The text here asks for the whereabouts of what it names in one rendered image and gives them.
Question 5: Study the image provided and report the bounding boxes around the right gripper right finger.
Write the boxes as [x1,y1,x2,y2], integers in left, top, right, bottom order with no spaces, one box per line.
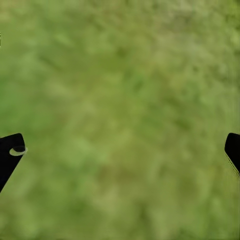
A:
[224,133,240,172]

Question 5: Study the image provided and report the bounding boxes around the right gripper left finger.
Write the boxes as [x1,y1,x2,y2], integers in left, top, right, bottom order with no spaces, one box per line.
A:
[0,133,28,192]

